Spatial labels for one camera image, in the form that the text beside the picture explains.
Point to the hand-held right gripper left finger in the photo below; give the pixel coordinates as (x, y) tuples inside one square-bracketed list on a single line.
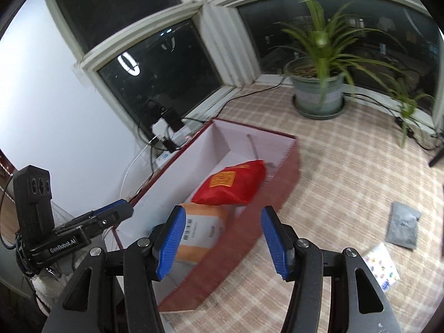
[(170, 242)]

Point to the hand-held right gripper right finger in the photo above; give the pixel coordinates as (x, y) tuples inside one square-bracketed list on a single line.
[(274, 242)]

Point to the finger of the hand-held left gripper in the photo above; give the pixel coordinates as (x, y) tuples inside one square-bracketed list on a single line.
[(116, 215), (100, 211)]

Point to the orange and white tissue packet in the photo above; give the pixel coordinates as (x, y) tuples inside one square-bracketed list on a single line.
[(204, 229)]

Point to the red cardboard box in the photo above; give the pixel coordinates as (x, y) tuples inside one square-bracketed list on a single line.
[(277, 180)]

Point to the red bag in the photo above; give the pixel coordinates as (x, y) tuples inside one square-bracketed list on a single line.
[(229, 184)]

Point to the colourful patterned tissue packet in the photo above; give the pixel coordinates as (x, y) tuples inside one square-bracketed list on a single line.
[(381, 267)]

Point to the grey pouch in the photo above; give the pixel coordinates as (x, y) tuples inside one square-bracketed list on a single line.
[(402, 225)]

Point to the plaid tablecloth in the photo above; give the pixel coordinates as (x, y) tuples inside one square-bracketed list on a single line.
[(329, 197)]

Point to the white crumpled cloth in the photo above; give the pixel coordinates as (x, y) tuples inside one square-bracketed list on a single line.
[(43, 286)]

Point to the white power adapter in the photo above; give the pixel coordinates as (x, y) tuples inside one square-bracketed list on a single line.
[(160, 125)]

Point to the white power strip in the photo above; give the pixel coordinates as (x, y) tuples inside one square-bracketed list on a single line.
[(180, 134)]

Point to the black power adapter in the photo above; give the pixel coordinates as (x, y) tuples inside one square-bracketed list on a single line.
[(163, 112)]

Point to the large potted plant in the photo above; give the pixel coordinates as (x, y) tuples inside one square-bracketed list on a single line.
[(317, 93)]

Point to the small green plant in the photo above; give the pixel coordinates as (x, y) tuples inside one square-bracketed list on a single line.
[(407, 107)]

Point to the white window frame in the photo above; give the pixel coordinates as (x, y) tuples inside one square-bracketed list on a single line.
[(215, 24)]

